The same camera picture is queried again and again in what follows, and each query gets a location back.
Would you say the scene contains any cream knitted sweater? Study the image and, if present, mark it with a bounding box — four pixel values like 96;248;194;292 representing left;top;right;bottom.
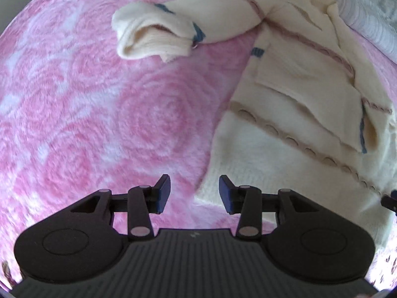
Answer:
112;0;396;247

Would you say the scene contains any pink rose pattern blanket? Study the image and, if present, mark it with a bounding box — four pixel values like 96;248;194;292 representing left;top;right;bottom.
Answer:
1;0;396;280

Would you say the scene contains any lavender striped duvet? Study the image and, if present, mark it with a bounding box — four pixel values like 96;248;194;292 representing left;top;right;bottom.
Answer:
335;0;396;62

